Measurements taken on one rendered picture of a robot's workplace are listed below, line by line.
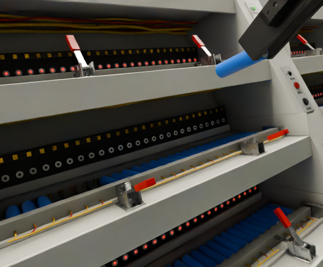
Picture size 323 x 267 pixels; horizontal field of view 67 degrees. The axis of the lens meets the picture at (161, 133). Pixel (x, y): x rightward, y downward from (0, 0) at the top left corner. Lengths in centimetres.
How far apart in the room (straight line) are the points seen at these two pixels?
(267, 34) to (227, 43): 46
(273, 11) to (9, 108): 30
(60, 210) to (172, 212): 14
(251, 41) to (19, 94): 27
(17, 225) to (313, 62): 78
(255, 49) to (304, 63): 51
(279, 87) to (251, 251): 36
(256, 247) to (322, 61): 58
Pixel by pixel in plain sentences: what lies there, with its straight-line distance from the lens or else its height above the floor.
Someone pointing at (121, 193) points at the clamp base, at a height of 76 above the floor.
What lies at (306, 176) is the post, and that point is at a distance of 66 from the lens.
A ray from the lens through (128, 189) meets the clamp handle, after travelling 33.
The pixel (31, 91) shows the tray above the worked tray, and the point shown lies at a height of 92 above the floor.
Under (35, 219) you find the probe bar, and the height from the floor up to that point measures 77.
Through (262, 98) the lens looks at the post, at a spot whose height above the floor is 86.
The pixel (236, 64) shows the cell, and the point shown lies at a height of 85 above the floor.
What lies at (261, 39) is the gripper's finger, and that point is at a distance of 27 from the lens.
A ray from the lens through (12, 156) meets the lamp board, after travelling 47.
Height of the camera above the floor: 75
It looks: 12 degrees up
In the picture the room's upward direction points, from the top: 22 degrees counter-clockwise
